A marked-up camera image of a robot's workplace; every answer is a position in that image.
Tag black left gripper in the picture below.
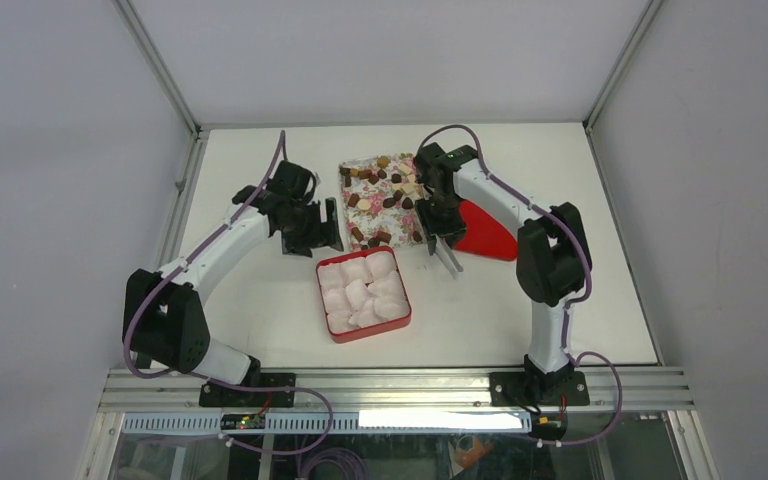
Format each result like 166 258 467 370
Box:
280 198 342 257

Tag red square chocolate box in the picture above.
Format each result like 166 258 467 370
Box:
315 246 413 344

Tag silver metal tweezers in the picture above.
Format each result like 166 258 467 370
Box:
433 237 464 280

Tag floral rectangular tray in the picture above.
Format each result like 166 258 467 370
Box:
338 153 426 251

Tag red box lid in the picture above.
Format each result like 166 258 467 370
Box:
454 200 518 262

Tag white perforated cable duct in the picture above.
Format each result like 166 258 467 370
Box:
122 409 531 436

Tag aluminium frame rail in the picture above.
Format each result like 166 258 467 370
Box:
98 366 696 413

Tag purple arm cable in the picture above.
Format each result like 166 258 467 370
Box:
122 129 336 457
417 124 624 447

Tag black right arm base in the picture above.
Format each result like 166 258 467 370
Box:
488 357 590 407

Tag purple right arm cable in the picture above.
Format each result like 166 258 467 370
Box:
417 124 624 447

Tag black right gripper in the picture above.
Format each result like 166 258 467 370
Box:
414 192 466 254

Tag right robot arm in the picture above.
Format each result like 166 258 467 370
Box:
414 143 592 405

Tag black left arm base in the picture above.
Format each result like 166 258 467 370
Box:
198 373 297 409

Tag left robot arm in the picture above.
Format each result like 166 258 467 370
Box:
122 161 343 406

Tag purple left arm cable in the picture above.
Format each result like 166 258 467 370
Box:
122 129 336 457

